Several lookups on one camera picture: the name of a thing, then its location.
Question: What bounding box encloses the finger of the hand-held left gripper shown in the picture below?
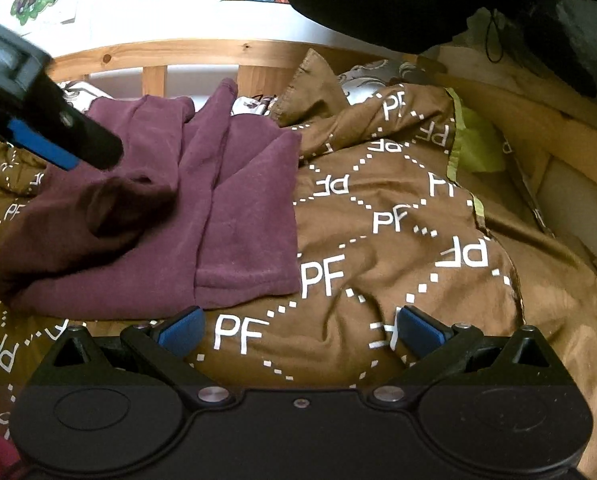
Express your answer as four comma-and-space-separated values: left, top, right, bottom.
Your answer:
6, 77, 125, 172

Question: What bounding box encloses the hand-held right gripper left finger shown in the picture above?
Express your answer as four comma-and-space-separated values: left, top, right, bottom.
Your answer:
31, 306, 230, 407

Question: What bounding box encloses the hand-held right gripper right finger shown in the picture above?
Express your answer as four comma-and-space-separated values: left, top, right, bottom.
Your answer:
369, 305, 567, 407

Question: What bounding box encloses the maroon small garment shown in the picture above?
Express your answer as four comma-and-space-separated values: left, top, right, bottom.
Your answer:
0, 82, 302, 321

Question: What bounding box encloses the brown printed blanket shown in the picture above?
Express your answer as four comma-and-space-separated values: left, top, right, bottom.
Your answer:
0, 50, 597, 480

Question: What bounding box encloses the lime green cloth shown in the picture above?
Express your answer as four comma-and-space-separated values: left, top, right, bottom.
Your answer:
447, 89, 508, 228

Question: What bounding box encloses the white floral blanket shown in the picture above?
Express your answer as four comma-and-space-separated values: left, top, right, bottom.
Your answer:
56, 59, 409, 116

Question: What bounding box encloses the dark cloth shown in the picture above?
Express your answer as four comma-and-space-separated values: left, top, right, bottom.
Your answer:
282, 0, 597, 103

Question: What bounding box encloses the wooden basket with handle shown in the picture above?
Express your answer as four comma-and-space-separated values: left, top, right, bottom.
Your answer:
48, 35, 597, 281

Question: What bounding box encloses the black cord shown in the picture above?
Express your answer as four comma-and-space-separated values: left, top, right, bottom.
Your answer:
483, 7, 505, 64

